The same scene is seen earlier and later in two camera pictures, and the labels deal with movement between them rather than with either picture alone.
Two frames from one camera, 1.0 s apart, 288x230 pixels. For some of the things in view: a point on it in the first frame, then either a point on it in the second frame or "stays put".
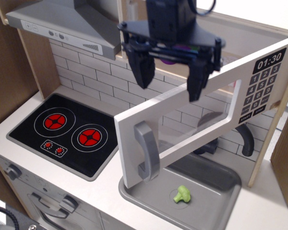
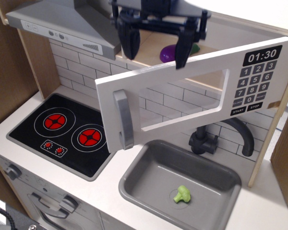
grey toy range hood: x=93 y=25 stays put
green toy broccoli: x=183 y=194 stays put
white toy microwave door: x=260 y=73 → x=255 y=77
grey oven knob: x=13 y=171 stays put
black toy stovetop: x=79 y=136 stays put
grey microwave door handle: x=150 y=171 → x=126 y=135
